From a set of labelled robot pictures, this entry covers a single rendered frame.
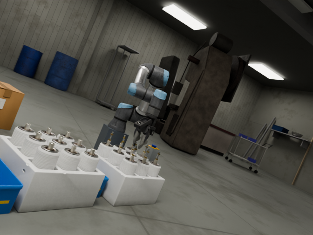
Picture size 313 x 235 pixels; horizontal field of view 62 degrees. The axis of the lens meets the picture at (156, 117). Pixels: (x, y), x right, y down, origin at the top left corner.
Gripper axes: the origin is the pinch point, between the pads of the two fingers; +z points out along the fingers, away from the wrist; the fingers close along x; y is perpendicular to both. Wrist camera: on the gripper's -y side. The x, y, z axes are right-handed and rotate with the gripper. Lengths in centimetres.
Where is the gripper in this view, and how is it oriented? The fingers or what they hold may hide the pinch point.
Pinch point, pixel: (136, 145)
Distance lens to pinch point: 155.3
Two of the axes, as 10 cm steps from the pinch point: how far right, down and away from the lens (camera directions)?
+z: -3.9, 9.2, 0.3
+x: -7.9, -3.6, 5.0
